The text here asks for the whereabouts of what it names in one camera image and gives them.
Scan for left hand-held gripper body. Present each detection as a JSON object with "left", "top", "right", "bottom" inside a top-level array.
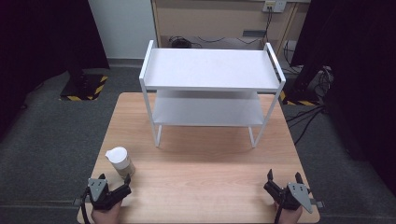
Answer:
[{"left": 81, "top": 177, "right": 133, "bottom": 212}]

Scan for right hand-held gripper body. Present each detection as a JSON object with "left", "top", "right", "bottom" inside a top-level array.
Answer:
[{"left": 262, "top": 180, "right": 315, "bottom": 215}]

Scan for white two-tier shelf rack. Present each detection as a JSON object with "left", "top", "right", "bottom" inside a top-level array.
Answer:
[{"left": 138, "top": 39, "right": 287, "bottom": 148}]

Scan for person's right hand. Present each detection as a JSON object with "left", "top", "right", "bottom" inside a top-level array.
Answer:
[{"left": 273, "top": 202, "right": 304, "bottom": 224}]

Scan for person's left hand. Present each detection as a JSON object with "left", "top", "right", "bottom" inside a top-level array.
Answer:
[{"left": 90, "top": 201, "right": 123, "bottom": 224}]

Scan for yellow black striped floor tape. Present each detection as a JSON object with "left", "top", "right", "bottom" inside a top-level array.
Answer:
[{"left": 279, "top": 90, "right": 318, "bottom": 107}]

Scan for black stand base striped tape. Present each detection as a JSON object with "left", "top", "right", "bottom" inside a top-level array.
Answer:
[{"left": 59, "top": 70, "right": 109, "bottom": 102}]

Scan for black curtain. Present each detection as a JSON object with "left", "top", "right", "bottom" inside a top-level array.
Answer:
[
  {"left": 0, "top": 0, "right": 110, "bottom": 138},
  {"left": 290, "top": 0, "right": 396, "bottom": 197}
]

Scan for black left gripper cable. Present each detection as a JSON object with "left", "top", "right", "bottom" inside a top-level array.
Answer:
[{"left": 79, "top": 187, "right": 92, "bottom": 224}]

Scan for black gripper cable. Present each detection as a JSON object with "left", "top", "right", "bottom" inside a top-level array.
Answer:
[
  {"left": 79, "top": 187, "right": 92, "bottom": 224},
  {"left": 274, "top": 199, "right": 286, "bottom": 224}
]

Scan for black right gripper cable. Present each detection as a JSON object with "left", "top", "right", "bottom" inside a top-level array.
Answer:
[{"left": 274, "top": 199, "right": 286, "bottom": 224}]

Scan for black floor cables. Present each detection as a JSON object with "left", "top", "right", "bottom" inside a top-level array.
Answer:
[{"left": 285, "top": 105, "right": 327, "bottom": 146}]

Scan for grey wall box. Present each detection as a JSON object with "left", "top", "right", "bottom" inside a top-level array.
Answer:
[{"left": 242, "top": 29, "right": 267, "bottom": 38}]

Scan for black coiled cable bundle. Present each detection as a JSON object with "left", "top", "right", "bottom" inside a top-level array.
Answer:
[{"left": 168, "top": 35, "right": 203, "bottom": 49}]

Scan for black cable from wall socket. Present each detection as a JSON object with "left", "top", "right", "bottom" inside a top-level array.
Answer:
[{"left": 261, "top": 7, "right": 274, "bottom": 48}]

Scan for white wall socket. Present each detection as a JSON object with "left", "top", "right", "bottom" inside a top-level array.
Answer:
[{"left": 262, "top": 0, "right": 288, "bottom": 14}]

